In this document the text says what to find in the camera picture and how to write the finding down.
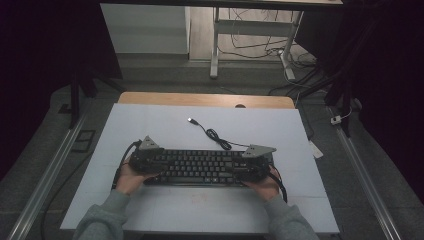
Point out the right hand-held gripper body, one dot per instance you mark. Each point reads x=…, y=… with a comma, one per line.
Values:
x=258, y=166

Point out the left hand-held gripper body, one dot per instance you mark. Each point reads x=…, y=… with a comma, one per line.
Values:
x=145, y=161

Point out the black computer keyboard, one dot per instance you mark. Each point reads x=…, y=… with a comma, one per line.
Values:
x=200, y=166

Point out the person's left hand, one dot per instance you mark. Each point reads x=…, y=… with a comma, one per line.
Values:
x=131, y=181

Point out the person's right hand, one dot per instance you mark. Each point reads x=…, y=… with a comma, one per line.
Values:
x=265, y=190

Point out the white paper tag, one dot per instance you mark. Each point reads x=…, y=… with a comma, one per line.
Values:
x=316, y=150

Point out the small white box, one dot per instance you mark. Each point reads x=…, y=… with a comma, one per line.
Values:
x=335, y=120

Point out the black metal stand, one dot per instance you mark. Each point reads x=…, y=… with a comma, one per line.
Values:
x=75, y=100
x=343, y=86

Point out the white cabinet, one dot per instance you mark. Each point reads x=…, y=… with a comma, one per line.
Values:
x=143, y=30

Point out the dark curtain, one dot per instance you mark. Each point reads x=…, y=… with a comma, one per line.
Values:
x=30, y=66
x=396, y=83

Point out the black floor frame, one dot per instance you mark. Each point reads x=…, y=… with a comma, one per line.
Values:
x=75, y=144

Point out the aluminium floor rail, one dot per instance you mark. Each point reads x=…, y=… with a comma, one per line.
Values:
x=46, y=180
x=366, y=180

